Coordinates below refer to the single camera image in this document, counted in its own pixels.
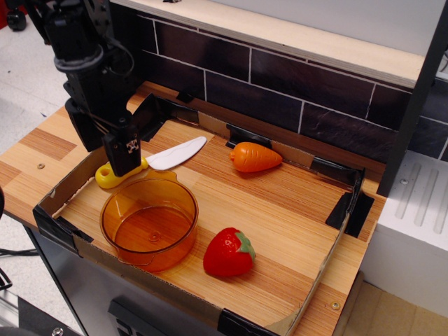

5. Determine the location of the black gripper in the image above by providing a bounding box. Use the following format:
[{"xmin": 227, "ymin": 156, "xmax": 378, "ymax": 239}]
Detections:
[{"xmin": 65, "ymin": 48, "xmax": 141, "ymax": 177}]

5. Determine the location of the dark vertical metal post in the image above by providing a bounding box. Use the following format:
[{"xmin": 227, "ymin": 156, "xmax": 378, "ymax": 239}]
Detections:
[{"xmin": 377, "ymin": 3, "xmax": 447, "ymax": 197}]

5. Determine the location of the red toy strawberry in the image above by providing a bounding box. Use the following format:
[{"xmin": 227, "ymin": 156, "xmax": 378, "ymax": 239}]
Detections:
[{"xmin": 203, "ymin": 227, "xmax": 256, "ymax": 277}]

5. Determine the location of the white ribbed sink block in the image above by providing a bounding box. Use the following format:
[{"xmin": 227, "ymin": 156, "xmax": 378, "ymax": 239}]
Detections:
[{"xmin": 360, "ymin": 151, "xmax": 447, "ymax": 316}]

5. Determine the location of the light wooden shelf ledge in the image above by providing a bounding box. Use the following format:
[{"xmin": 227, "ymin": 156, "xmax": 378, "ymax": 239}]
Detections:
[{"xmin": 119, "ymin": 1, "xmax": 425, "ymax": 88}]

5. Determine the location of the black caster wheel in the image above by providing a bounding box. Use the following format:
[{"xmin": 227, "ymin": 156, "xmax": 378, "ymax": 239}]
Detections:
[{"xmin": 6, "ymin": 8, "xmax": 27, "ymax": 32}]

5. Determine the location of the orange transparent plastic pot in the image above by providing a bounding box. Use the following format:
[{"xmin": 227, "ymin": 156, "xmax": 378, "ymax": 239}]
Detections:
[{"xmin": 100, "ymin": 171, "xmax": 199, "ymax": 273}]

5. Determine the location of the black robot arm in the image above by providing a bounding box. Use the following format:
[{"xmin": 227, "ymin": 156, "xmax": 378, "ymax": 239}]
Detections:
[{"xmin": 24, "ymin": 1, "xmax": 141, "ymax": 176}]

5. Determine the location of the yellow handled white toy knife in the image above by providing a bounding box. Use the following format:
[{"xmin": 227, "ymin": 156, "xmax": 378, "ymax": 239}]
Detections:
[{"xmin": 95, "ymin": 136, "xmax": 207, "ymax": 189}]

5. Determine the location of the black floor cable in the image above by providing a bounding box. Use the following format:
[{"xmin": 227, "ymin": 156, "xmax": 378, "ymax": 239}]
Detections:
[{"xmin": 0, "ymin": 247, "xmax": 39, "ymax": 257}]

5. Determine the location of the orange toy carrot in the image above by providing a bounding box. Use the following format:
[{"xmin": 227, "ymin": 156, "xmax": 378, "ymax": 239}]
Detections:
[{"xmin": 230, "ymin": 142, "xmax": 283, "ymax": 173}]

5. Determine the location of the cardboard fence with black tape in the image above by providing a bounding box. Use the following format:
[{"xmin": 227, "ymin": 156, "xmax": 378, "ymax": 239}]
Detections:
[{"xmin": 33, "ymin": 93, "xmax": 374, "ymax": 335}]

